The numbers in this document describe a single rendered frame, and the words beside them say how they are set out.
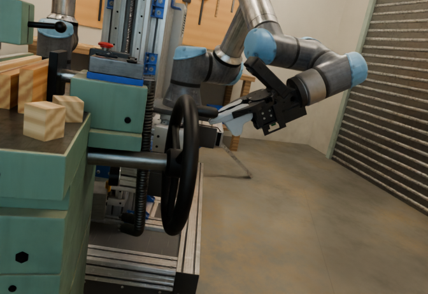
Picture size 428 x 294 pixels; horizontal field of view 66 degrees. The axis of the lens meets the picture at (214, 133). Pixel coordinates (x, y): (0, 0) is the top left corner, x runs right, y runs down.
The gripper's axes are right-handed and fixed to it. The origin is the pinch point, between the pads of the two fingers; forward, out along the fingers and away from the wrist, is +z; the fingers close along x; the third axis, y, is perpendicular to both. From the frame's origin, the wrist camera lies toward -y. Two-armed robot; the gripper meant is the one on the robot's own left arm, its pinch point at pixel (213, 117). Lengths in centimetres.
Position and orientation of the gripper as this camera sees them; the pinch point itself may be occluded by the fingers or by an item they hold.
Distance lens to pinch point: 70.5
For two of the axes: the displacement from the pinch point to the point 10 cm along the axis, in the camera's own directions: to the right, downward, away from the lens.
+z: -9.2, 3.9, -0.9
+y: 3.3, 8.7, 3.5
